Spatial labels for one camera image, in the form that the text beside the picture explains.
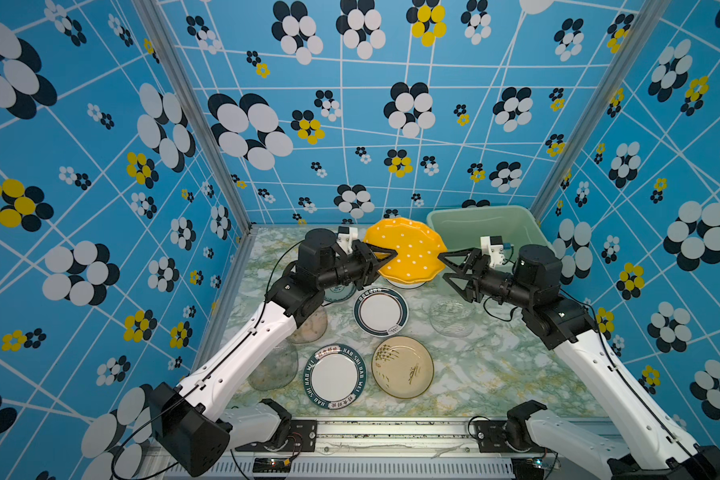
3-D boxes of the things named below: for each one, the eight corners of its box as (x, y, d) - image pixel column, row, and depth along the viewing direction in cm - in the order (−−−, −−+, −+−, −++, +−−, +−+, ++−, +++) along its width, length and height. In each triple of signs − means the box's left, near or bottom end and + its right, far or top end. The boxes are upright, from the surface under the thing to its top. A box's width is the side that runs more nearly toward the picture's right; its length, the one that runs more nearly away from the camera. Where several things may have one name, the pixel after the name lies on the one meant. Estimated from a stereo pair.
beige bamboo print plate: (371, 399, 81) (371, 396, 79) (371, 340, 92) (371, 336, 89) (436, 399, 81) (438, 396, 79) (428, 340, 92) (430, 336, 89)
